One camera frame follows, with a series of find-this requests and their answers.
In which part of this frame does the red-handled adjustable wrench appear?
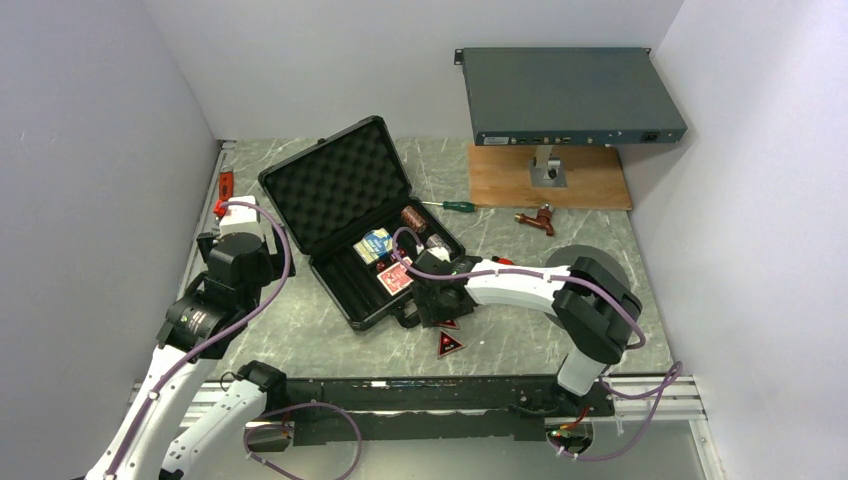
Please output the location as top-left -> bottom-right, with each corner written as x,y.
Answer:
218,168 -> 235,202

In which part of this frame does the poker chip roll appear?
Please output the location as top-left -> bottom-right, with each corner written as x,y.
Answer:
425,234 -> 453,255
400,206 -> 428,234

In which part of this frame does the plywood base board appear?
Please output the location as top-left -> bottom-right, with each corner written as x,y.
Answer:
468,145 -> 633,211

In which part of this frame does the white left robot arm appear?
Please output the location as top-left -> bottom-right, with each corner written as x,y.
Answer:
85,226 -> 292,479

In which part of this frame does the green-handled screwdriver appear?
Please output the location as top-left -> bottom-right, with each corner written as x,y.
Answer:
422,201 -> 477,213

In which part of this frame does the blue playing card deck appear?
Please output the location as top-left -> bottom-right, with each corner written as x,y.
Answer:
353,228 -> 394,265

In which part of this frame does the metal device stand bracket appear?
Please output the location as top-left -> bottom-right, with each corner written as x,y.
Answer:
528,145 -> 567,188

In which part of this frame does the grey rack-mount network device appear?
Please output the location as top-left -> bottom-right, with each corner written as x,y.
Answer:
454,47 -> 688,146

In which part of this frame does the lower red all-in triangle button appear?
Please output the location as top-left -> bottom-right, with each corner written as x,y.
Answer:
437,330 -> 465,358

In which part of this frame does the black foam-lined carrying case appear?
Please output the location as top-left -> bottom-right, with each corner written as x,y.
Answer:
258,116 -> 465,331

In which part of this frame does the red dice set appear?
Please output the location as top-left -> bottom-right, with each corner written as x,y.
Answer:
375,248 -> 406,273

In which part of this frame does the red playing card deck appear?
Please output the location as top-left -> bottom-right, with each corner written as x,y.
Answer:
377,263 -> 413,296

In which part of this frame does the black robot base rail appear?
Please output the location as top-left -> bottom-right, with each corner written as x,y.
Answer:
250,374 -> 615,451

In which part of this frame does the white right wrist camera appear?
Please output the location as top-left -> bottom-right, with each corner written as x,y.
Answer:
417,246 -> 451,261

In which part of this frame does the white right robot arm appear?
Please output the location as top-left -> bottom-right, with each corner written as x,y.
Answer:
401,251 -> 646,415

